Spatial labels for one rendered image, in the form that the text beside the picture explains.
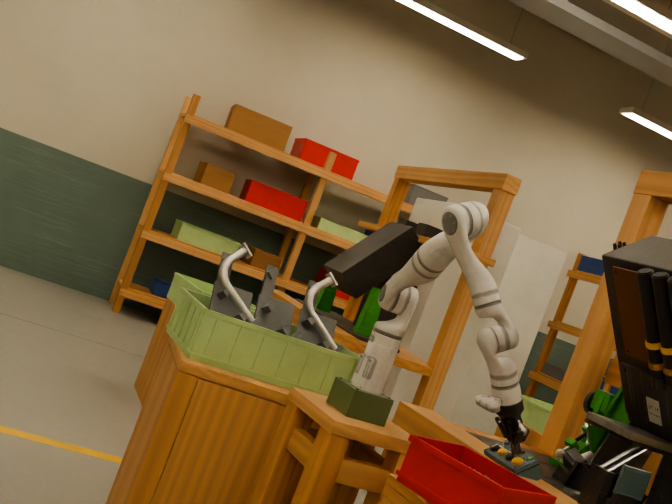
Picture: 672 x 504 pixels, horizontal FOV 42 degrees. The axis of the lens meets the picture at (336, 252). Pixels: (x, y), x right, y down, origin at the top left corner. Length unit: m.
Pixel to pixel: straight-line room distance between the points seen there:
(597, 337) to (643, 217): 0.45
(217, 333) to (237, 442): 0.36
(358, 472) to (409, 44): 7.67
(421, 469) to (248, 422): 0.84
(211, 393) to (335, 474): 0.56
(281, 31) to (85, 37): 1.96
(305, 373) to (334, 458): 0.59
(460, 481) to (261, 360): 1.03
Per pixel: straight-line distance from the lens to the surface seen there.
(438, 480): 2.17
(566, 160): 10.74
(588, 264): 9.67
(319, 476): 2.47
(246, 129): 8.68
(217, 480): 2.93
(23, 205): 9.00
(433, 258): 2.37
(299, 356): 2.97
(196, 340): 2.86
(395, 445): 2.54
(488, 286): 2.24
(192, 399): 2.84
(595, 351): 3.19
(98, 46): 9.04
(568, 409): 3.19
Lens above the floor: 1.28
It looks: level
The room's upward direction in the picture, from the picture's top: 21 degrees clockwise
